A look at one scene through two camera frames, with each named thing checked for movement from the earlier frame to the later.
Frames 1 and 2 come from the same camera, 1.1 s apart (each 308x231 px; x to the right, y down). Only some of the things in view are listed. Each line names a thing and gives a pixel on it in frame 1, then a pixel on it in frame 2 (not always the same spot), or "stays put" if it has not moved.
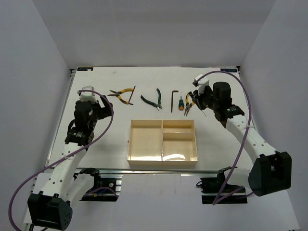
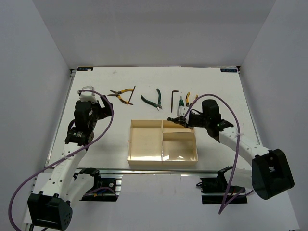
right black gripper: (200, 94) -> (183, 123)
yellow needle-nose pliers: (188, 105) stays put
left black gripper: (104, 111) stays put
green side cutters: (158, 105) stays put
